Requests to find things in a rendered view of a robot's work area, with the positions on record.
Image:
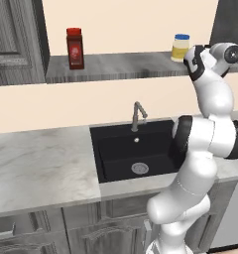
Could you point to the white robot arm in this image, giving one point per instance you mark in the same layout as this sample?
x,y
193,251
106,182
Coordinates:
x,y
213,99

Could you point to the grey wooden cabinet door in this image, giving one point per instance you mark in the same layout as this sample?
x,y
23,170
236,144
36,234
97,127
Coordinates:
x,y
15,39
230,20

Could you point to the grey metal tap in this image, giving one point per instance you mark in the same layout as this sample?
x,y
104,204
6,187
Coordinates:
x,y
136,115

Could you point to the grey wooden drawer front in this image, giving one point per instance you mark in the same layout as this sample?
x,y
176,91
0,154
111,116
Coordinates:
x,y
35,221

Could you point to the grey wooden false drawer panel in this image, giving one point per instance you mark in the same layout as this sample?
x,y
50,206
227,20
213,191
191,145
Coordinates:
x,y
127,206

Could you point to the mayonnaise jar with blue lid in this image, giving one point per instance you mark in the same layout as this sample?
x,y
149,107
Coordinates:
x,y
179,49

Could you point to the black sink basin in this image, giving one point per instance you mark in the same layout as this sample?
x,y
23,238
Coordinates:
x,y
124,155

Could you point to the grey wooden cupboard door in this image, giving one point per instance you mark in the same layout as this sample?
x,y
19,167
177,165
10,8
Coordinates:
x,y
216,211
28,246
104,238

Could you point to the silver dishwasher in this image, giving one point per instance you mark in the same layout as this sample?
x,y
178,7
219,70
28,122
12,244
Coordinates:
x,y
231,218

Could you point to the grey wooden cabinet shelf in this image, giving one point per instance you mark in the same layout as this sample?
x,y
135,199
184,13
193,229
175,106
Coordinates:
x,y
124,67

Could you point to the red paprika jar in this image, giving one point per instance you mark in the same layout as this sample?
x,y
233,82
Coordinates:
x,y
75,49

